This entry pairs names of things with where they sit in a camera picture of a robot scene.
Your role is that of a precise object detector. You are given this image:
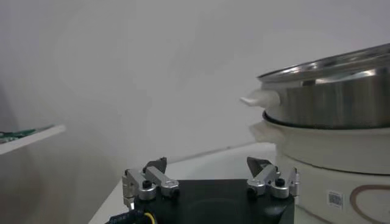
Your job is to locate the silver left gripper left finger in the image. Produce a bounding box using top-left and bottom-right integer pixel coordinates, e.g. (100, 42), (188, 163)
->
(121, 156), (180, 211)

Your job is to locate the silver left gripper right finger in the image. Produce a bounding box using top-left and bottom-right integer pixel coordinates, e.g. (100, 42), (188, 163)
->
(246, 156), (301, 199)

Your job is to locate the stainless steel steamer basket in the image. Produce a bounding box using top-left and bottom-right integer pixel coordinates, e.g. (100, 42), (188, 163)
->
(239, 42), (390, 130)

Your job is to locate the white electric cooking pot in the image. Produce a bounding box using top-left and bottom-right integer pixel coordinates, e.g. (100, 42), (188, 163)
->
(249, 119), (390, 224)

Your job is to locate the white side table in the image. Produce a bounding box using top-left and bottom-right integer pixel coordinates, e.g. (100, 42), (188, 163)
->
(0, 124), (66, 156)

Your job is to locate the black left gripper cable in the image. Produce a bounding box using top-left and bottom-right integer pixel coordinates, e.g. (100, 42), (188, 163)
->
(105, 209), (158, 224)

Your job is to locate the green handled knife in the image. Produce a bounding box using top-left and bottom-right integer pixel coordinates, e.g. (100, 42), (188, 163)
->
(0, 127), (54, 144)

